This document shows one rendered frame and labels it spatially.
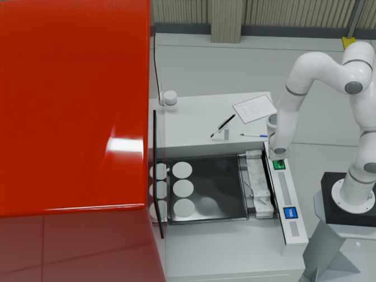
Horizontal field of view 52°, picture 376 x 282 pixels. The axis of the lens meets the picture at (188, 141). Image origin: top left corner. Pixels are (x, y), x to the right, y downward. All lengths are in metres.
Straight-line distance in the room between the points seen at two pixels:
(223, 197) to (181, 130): 0.43
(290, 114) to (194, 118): 0.67
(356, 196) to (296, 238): 0.33
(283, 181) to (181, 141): 0.55
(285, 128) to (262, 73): 2.27
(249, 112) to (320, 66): 0.79
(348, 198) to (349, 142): 1.54
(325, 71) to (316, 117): 2.13
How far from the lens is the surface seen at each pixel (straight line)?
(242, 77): 3.74
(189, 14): 4.15
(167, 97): 2.06
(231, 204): 1.85
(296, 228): 1.77
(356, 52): 1.42
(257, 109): 2.13
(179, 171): 1.94
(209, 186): 1.89
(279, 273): 1.87
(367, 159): 1.59
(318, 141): 3.33
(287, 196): 1.84
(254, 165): 2.00
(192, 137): 1.99
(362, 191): 1.83
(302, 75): 1.42
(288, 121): 1.56
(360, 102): 1.48
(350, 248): 2.88
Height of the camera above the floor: 2.51
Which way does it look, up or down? 52 degrees down
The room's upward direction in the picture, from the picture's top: 3 degrees counter-clockwise
